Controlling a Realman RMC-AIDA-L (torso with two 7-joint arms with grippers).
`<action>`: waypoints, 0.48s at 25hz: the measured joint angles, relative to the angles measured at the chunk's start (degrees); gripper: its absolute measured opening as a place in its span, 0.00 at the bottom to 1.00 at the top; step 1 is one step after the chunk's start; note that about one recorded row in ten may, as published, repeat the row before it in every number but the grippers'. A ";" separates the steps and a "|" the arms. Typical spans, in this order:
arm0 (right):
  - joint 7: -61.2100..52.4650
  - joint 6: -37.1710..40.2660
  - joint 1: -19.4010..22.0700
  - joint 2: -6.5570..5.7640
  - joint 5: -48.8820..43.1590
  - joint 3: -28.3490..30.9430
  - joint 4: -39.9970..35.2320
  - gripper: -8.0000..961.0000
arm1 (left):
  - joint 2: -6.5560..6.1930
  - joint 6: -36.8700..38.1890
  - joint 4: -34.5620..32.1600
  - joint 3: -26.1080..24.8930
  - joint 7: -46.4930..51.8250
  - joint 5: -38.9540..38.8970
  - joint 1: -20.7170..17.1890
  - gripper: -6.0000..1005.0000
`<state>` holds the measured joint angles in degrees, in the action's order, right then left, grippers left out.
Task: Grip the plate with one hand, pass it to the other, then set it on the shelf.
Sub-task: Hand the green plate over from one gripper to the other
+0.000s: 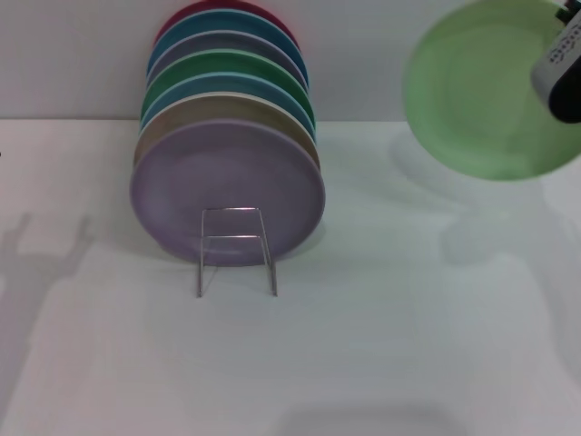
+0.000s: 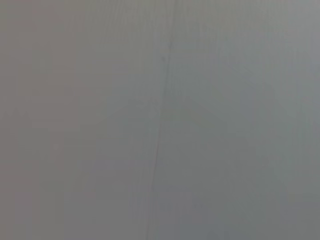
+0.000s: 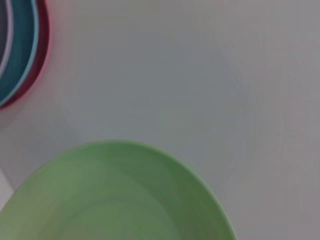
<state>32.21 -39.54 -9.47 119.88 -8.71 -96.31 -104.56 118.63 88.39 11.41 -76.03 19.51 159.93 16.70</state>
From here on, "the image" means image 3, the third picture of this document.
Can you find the teal blue plate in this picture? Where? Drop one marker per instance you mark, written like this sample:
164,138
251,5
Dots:
22,37

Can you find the crimson red plate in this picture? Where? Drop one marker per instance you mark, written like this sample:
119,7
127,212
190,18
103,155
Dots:
43,50

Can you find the light green plate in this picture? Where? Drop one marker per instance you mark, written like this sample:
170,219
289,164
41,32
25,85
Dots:
112,200

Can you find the grey lilac-rimmed plate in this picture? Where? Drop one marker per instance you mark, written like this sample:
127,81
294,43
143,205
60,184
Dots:
3,25

